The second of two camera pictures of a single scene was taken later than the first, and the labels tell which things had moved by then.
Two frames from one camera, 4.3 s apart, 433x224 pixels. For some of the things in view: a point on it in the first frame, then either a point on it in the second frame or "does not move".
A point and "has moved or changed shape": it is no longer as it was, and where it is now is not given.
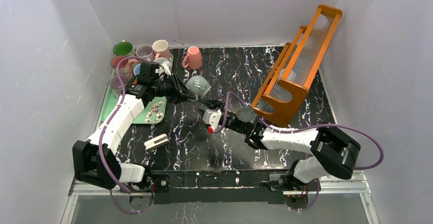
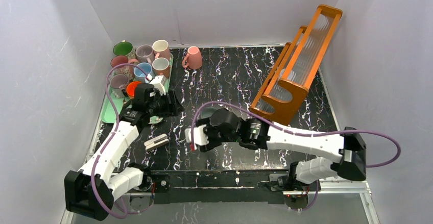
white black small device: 157,142 does not move
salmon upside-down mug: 162,60 has moved or changed shape
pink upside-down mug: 193,59 does not move
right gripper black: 221,110 → 210,138
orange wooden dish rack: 286,88 does not move
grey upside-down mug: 198,85 has moved or changed shape
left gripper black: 176,87 → 172,103
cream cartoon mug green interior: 124,48 does not move
